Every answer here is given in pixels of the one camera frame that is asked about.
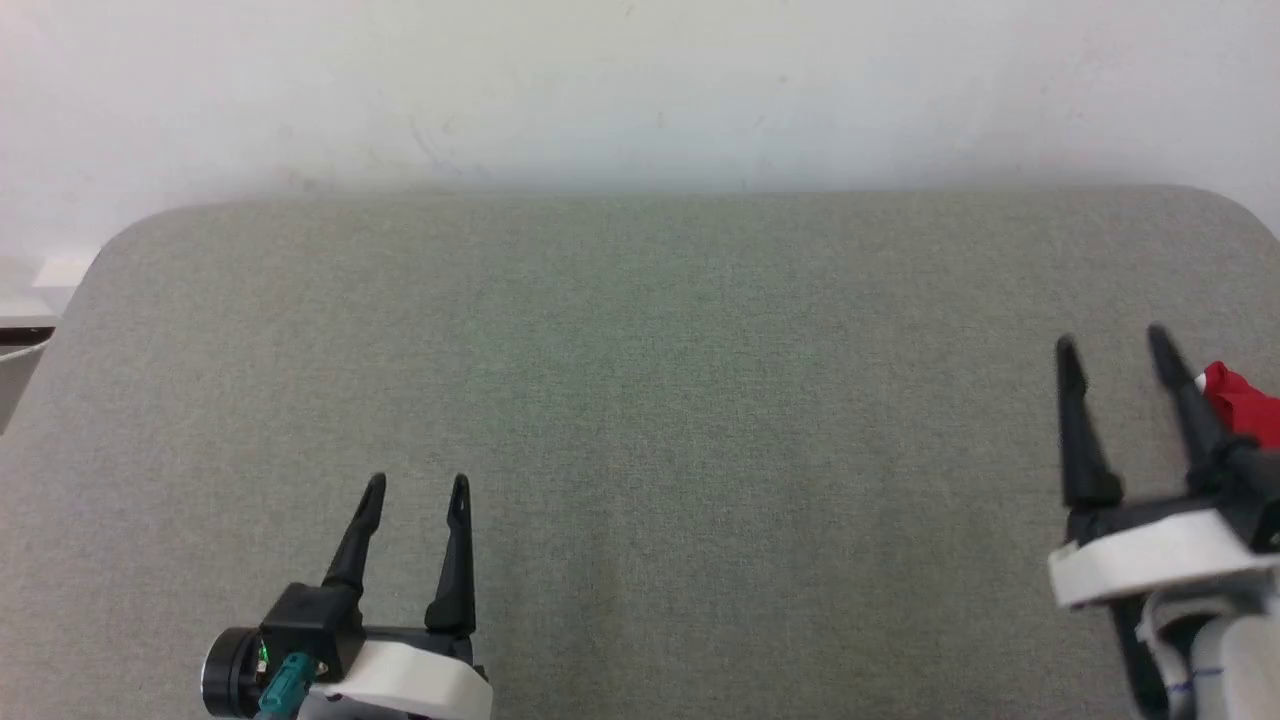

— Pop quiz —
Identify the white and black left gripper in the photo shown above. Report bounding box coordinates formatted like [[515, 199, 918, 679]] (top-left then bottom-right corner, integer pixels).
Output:
[[300, 473, 494, 720]]

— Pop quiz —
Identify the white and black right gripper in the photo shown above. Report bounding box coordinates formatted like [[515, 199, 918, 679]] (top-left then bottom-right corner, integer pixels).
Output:
[[1047, 323, 1280, 613]]

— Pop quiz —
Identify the red fleece garment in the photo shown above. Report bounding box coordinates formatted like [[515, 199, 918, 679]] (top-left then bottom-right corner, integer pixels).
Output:
[[1195, 362, 1280, 451]]

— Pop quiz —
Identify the grey fabric sofa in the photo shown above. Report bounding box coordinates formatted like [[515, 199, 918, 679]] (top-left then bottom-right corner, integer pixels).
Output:
[[0, 185, 1280, 720]]

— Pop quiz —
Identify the white plastic basket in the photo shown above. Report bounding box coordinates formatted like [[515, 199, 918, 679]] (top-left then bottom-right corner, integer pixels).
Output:
[[0, 318, 57, 436]]

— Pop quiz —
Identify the teal camera cable plug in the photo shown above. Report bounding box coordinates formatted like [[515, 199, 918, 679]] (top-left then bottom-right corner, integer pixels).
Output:
[[254, 654, 319, 720]]

